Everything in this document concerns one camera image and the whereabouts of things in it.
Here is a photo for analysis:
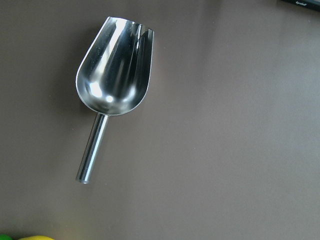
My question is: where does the green lime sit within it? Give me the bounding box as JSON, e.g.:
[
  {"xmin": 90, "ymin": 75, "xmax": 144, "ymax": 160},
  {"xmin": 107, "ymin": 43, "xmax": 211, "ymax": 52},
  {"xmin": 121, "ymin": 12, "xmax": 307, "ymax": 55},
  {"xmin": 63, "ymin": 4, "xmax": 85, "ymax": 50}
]
[{"xmin": 0, "ymin": 234, "xmax": 12, "ymax": 240}]

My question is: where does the whole yellow lemon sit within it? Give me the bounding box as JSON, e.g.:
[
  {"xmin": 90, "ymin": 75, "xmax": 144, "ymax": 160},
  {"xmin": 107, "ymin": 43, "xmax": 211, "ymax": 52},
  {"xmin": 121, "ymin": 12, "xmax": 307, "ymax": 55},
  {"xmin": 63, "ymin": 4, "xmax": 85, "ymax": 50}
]
[{"xmin": 18, "ymin": 235, "xmax": 54, "ymax": 240}]

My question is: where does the stainless steel ice scoop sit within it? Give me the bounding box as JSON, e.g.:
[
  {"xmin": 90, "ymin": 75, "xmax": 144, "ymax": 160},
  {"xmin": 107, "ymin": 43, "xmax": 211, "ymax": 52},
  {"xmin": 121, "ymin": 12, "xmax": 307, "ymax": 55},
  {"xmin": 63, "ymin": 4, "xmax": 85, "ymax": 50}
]
[{"xmin": 75, "ymin": 16, "xmax": 155, "ymax": 184}]

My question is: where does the black bar at table edge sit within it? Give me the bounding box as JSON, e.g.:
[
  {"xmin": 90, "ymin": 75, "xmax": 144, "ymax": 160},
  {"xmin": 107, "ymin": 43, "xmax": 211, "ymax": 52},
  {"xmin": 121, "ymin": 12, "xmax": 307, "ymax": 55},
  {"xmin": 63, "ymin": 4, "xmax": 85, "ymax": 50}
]
[{"xmin": 279, "ymin": 0, "xmax": 320, "ymax": 12}]

